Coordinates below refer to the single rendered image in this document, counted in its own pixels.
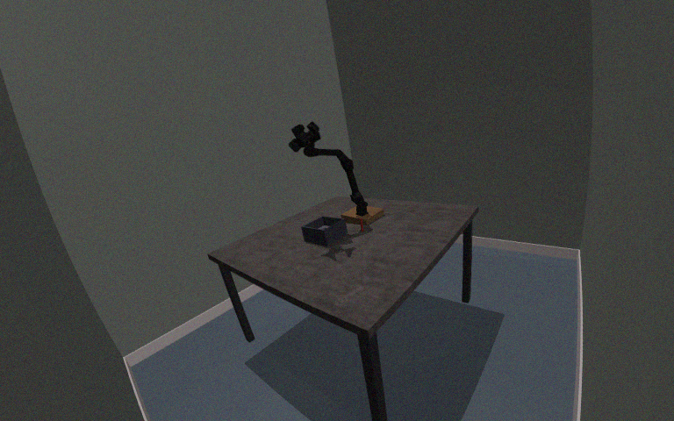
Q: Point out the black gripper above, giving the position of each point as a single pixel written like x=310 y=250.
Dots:
x=303 y=137

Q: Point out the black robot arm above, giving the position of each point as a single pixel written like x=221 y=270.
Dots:
x=347 y=164

